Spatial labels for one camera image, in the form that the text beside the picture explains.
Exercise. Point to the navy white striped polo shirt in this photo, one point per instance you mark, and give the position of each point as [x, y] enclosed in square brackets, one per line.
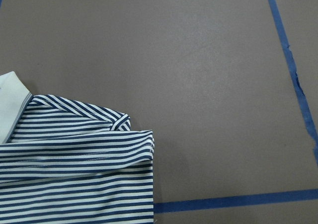
[67, 162]

